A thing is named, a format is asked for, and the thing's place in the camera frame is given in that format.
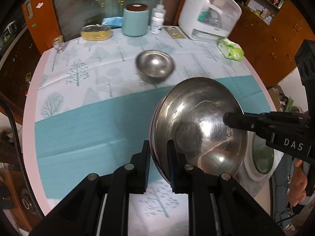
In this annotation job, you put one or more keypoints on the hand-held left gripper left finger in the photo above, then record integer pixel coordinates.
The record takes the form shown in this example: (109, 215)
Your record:
(145, 169)

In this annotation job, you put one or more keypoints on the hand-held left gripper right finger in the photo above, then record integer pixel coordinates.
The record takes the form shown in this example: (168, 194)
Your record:
(172, 169)

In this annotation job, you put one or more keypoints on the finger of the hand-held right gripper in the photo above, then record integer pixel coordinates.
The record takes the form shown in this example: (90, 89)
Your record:
(241, 123)

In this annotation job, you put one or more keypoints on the green plate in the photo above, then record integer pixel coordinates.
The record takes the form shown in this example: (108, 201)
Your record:
(264, 154)

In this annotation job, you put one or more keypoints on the pink steel bowl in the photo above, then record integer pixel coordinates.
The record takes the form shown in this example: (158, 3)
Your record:
(204, 127)

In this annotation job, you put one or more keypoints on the plain white plate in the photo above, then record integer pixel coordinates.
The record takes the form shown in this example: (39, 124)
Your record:
(247, 179)

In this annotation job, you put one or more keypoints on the dark steel bowl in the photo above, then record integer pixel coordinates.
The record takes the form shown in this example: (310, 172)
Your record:
(155, 65)

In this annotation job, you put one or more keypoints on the person's right hand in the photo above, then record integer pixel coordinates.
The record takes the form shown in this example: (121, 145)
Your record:
(301, 177)

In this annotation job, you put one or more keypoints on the teal striped table runner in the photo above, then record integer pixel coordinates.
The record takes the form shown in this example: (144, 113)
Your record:
(86, 137)

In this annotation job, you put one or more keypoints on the green tissue pack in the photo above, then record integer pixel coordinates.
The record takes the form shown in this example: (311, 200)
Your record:
(230, 49)

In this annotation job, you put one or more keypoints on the wooden cabinet with shelves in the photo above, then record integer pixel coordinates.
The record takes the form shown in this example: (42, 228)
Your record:
(260, 41)

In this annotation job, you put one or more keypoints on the yellow flat packet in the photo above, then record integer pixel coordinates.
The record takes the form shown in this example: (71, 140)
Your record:
(174, 32)

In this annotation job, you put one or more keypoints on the white countertop appliance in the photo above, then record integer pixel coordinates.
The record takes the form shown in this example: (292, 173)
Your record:
(196, 9)

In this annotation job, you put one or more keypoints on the white pill bottle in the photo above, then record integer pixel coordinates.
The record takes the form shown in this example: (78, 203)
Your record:
(157, 24)

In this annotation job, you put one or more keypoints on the clear squeeze bottle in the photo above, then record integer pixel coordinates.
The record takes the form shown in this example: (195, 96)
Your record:
(156, 7)

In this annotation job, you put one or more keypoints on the yellow sponge pack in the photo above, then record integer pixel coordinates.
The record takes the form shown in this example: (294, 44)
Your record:
(96, 33)

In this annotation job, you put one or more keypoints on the teal canister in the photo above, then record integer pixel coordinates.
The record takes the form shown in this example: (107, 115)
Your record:
(135, 21)

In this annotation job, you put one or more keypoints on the blue packet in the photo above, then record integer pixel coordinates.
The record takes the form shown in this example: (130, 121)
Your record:
(112, 22)

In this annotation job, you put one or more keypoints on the small glass jar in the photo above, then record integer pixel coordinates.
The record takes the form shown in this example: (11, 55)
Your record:
(58, 44)

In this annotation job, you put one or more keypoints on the dark wooden sideboard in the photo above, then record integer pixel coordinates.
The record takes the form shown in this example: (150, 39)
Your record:
(14, 66)

